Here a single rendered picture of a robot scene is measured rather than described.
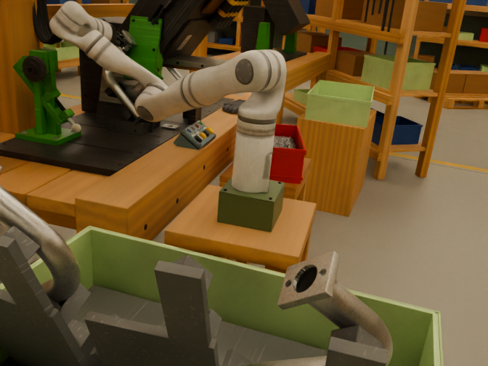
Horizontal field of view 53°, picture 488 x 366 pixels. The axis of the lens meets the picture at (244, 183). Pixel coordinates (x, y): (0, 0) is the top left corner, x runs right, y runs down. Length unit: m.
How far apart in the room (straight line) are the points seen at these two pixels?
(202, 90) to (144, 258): 0.49
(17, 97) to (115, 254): 0.94
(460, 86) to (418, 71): 4.12
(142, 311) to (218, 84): 0.55
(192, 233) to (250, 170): 0.20
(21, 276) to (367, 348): 0.34
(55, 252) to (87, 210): 0.66
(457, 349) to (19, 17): 2.14
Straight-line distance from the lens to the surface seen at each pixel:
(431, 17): 4.30
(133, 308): 0.92
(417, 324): 0.82
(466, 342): 2.52
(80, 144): 1.62
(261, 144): 1.15
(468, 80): 8.50
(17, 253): 0.54
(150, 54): 1.75
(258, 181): 1.19
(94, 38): 1.45
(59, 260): 0.58
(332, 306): 0.42
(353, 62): 4.70
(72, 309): 0.66
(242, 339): 0.86
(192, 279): 0.45
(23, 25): 1.78
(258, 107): 1.15
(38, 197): 1.30
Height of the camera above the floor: 1.39
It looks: 21 degrees down
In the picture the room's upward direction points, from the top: 5 degrees clockwise
